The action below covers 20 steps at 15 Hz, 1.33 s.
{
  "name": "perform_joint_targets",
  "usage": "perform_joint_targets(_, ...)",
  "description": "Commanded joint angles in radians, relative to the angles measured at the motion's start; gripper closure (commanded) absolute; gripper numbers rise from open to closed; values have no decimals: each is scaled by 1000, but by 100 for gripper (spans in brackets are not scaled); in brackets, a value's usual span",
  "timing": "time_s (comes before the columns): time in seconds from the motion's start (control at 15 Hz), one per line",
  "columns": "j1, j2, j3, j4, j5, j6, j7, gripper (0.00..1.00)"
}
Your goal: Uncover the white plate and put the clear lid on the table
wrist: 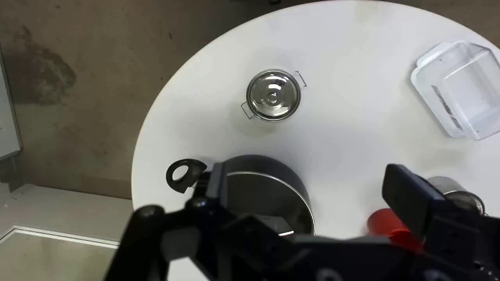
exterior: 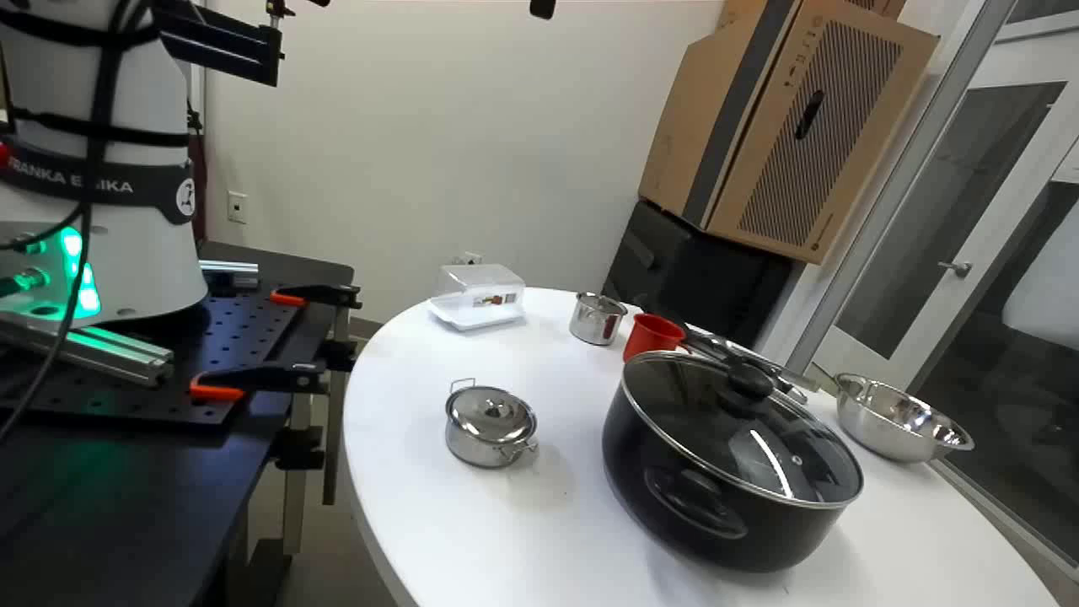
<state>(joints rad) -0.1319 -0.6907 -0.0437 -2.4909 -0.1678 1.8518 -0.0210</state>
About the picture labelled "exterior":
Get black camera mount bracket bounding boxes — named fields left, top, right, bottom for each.
left=151, top=0, right=288, bottom=93

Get black box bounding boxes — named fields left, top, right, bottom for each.
left=599, top=197, right=809, bottom=352

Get long orange handled clamp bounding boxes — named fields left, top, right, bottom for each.
left=184, top=334, right=362, bottom=409

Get small steel pot lid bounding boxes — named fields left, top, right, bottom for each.
left=444, top=382, right=540, bottom=430

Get black workbench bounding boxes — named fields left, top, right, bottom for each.
left=0, top=240, right=363, bottom=607

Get aluminium rail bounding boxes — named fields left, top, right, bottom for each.
left=0, top=306, right=180, bottom=393

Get large cardboard box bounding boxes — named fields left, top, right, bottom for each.
left=639, top=0, right=945, bottom=271

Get short orange handled clamp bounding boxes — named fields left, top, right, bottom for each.
left=267, top=283, right=369, bottom=313

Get red cup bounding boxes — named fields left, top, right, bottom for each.
left=621, top=312, right=693, bottom=364

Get black perforated breadboard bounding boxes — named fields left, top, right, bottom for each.
left=0, top=283, right=311, bottom=431

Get small steel pot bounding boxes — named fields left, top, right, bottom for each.
left=442, top=379, right=543, bottom=472

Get black cable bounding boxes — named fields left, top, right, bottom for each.
left=0, top=0, right=158, bottom=449

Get glass door white frame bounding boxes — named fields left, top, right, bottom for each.
left=786, top=0, right=1079, bottom=572

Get glass pot lid black knob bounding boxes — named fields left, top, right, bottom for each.
left=616, top=349, right=868, bottom=512

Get white plate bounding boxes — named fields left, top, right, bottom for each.
left=424, top=287, right=531, bottom=337

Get steel bowl with handle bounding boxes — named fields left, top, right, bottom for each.
left=809, top=364, right=977, bottom=465

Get large black pot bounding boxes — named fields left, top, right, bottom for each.
left=599, top=349, right=868, bottom=576

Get small steel cup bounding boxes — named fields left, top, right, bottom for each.
left=568, top=291, right=632, bottom=349

